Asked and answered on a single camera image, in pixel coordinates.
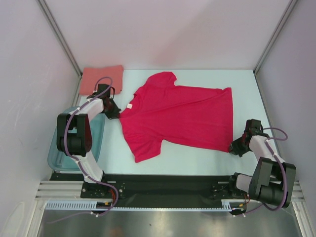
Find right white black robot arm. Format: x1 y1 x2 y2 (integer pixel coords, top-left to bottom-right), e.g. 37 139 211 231
228 119 296 211

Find left aluminium frame post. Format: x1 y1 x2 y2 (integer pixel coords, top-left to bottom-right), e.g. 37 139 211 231
37 0 82 77

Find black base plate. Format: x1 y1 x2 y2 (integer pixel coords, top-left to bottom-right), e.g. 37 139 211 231
50 171 289 208

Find red t shirt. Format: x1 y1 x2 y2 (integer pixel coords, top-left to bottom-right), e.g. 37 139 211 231
119 72 234 163

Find folded salmon pink t shirt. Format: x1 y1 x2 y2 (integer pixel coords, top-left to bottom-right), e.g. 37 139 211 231
79 65 124 96

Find right aluminium frame post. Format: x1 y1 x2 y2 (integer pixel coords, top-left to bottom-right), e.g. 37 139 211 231
253 0 299 76

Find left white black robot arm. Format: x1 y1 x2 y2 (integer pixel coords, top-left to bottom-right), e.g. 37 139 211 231
56 83 120 199

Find aluminium frame post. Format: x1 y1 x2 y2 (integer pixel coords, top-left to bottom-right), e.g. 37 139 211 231
253 0 299 76
37 0 82 77

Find white slotted cable duct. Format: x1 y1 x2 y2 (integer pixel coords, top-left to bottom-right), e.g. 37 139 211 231
45 199 246 212

